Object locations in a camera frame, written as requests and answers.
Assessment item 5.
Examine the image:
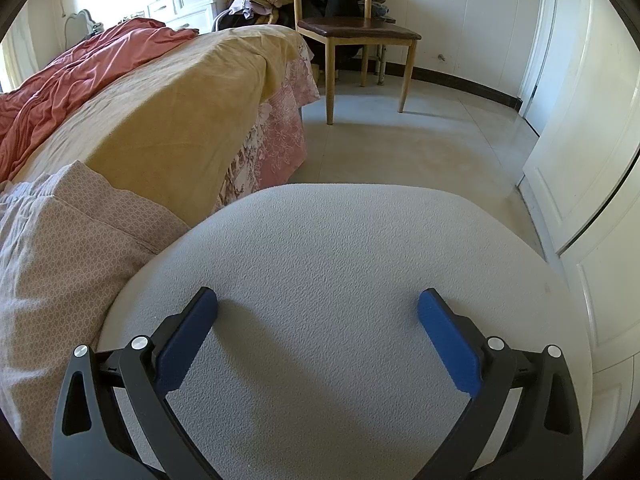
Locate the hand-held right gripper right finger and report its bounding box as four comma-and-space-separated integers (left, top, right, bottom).
417, 288, 584, 480

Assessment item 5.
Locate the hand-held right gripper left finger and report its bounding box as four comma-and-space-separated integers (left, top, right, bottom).
51, 287, 221, 480

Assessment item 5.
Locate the dark clothes pile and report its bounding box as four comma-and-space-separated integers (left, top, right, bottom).
300, 0, 396, 61

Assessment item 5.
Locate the grey textured round stool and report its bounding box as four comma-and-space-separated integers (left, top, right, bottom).
97, 183, 594, 480

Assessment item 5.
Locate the pale patterned bed sheet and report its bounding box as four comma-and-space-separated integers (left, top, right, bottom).
0, 160, 193, 433

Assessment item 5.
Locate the white panelled door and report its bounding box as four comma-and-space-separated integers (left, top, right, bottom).
559, 155, 640, 467
520, 0, 640, 257

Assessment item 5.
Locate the bed with yellow sheet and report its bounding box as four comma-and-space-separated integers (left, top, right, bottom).
10, 25, 302, 229

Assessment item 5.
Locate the pink floral bed skirt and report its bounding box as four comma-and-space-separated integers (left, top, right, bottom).
207, 42, 321, 218

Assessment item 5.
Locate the salmon red duvet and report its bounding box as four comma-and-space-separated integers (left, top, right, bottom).
0, 17, 201, 184

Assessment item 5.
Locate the wooden chair with brown seat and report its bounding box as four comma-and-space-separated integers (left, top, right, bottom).
286, 0, 422, 126

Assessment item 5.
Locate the white ornate frame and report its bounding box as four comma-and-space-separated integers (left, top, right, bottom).
64, 9, 103, 37

